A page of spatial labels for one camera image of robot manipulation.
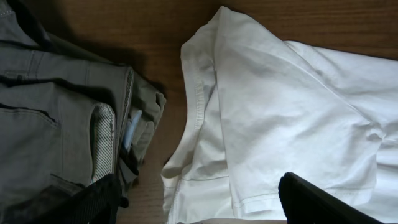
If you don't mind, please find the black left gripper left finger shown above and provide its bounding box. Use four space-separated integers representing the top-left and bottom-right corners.
31 174 129 224

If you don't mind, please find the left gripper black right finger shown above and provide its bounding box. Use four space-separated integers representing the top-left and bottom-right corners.
278 172 382 224

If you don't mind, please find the white printed t-shirt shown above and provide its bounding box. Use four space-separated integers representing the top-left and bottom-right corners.
161 7 397 223

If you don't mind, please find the grey folded garment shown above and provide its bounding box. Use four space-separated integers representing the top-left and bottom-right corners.
1 1 166 223

